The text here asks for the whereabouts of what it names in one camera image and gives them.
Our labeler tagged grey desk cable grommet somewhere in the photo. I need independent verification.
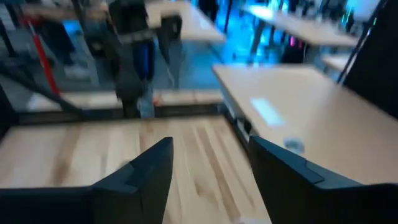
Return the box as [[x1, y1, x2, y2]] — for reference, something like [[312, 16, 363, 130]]
[[283, 137, 305, 155]]

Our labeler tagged black backdrop panel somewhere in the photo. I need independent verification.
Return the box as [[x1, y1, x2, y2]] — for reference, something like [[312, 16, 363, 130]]
[[341, 0, 398, 119]]

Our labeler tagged beige wooden desk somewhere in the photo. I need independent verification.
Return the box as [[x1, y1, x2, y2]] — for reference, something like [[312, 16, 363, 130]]
[[322, 53, 355, 73], [21, 1, 226, 43], [242, 3, 360, 47], [212, 64, 398, 187]]

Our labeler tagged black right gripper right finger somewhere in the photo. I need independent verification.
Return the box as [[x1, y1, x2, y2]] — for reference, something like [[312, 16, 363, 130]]
[[248, 135, 398, 224]]

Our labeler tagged red pole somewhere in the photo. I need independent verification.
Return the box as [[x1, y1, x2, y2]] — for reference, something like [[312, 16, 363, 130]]
[[26, 18, 62, 96]]

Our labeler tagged black aluminium table frame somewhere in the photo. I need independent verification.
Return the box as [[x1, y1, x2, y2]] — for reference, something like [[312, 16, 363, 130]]
[[0, 58, 249, 138]]

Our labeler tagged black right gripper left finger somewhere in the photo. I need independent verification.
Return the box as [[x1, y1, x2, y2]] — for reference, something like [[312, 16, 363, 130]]
[[0, 136, 174, 224]]

